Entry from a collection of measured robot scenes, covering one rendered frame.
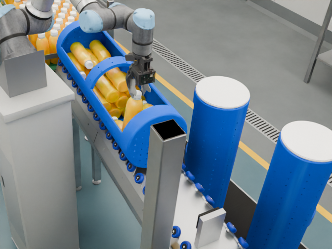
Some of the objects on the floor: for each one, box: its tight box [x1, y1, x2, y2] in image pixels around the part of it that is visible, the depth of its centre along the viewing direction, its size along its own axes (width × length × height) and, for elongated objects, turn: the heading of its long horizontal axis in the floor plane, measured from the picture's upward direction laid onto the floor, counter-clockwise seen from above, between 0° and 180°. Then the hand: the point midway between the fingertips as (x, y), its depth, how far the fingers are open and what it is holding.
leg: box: [72, 114, 82, 191], centre depth 288 cm, size 6×6×63 cm
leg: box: [91, 146, 101, 185], centre depth 294 cm, size 6×6×63 cm
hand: (137, 92), depth 179 cm, fingers closed on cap, 4 cm apart
